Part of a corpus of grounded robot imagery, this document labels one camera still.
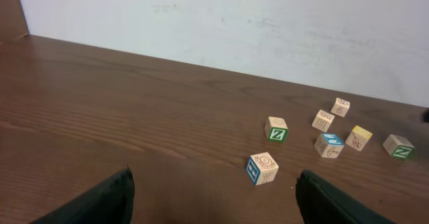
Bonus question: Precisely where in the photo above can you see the green Z block left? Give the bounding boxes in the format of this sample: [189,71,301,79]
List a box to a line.
[264,117,288,142]

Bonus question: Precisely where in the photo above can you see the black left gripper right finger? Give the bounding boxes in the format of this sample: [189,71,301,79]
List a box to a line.
[296,170,392,224]

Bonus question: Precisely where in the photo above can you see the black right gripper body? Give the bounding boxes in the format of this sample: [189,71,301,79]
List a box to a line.
[422,109,429,123]

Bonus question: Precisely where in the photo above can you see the blue-side snail block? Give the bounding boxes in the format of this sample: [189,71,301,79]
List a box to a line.
[245,152,279,186]

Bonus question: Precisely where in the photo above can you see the green N wooden block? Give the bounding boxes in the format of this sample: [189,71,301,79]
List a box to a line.
[383,134,415,160]

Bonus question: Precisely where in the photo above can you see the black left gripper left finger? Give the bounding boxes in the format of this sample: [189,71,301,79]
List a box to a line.
[33,168,135,224]

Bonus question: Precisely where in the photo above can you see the blue-top umbrella block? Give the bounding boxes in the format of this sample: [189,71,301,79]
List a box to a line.
[314,133,345,158]

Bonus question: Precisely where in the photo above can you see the far plain wooden block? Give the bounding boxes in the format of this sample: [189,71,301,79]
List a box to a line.
[330,98,351,117]

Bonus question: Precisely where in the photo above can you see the yellow-top wooden block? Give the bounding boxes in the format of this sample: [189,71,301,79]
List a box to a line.
[345,125,373,151]

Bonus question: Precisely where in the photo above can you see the plain wooden picture block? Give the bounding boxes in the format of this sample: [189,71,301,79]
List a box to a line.
[312,110,335,133]

